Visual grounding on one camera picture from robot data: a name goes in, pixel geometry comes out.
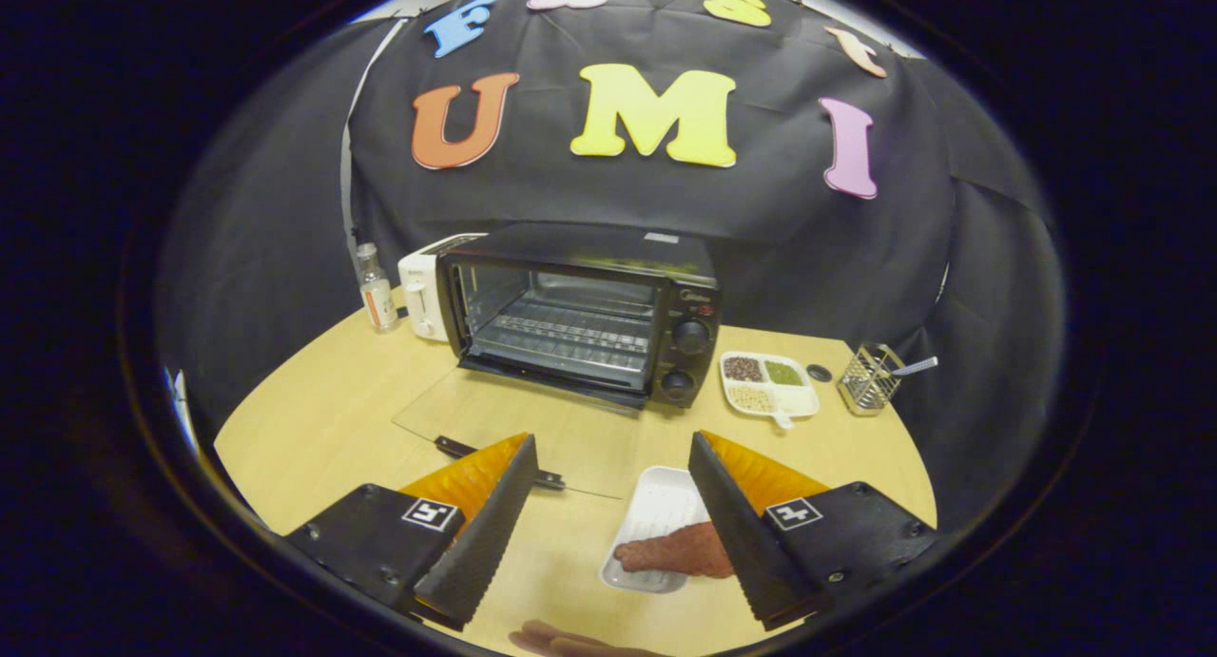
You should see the white divided bean dish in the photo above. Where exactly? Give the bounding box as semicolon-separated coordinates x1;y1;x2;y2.
719;351;821;430

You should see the white slot toaster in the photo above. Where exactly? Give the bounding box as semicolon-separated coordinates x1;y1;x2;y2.
397;233;488;342

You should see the clear bottle orange label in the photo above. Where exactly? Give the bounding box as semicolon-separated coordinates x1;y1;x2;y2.
355;242;400;332

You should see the reddish-brown meat strip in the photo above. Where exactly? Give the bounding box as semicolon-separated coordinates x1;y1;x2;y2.
613;521;735;579

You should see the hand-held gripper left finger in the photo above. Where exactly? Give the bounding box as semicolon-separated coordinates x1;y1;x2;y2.
283;434;540;631

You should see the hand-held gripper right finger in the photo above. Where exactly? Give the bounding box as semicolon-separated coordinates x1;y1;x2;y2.
688;431;940;631

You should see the white ribbed food tray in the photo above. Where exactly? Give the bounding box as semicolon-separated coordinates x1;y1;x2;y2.
599;465;714;594

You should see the black toaster oven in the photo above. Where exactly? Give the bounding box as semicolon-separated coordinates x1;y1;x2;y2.
393;222;724;499

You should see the metal wire basket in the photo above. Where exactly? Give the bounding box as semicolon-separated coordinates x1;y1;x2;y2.
838;342;906;417

